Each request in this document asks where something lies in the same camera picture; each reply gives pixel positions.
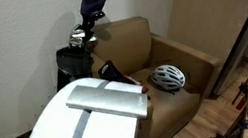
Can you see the black golf headcover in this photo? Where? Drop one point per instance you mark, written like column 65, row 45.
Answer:
column 111, row 72

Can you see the white bicycle helmet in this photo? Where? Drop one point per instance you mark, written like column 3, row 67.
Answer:
column 168, row 77

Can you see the black bar clamp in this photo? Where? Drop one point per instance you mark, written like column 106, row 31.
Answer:
column 239, row 129

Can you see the cardboard box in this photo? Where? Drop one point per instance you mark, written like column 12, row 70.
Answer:
column 175, row 111

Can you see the navy baseball cap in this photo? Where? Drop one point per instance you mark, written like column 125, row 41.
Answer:
column 94, row 1

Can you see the silver golf club head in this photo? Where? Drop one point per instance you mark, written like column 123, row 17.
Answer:
column 76, row 44
column 77, row 34
column 92, row 39

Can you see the black golf bag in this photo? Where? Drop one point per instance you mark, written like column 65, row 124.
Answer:
column 72, row 65

